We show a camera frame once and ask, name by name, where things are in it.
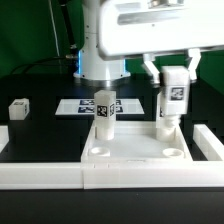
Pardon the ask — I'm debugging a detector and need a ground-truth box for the white square tabletop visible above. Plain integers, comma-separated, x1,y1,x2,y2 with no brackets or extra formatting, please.
81,121,192,164

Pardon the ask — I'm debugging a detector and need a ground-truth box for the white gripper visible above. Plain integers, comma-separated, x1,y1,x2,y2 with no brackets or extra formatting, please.
98,0,224,84

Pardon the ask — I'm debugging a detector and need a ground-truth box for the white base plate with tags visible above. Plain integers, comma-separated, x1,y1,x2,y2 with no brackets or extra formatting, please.
56,99,144,115

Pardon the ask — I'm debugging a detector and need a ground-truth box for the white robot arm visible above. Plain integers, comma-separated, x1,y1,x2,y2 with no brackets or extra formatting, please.
97,0,224,79

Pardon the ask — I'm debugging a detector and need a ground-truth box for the black cable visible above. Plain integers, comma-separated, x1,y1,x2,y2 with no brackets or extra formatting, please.
9,0,81,76

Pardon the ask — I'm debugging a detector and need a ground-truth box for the white U-shaped obstacle fence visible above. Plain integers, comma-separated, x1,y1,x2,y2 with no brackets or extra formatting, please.
0,124,224,190

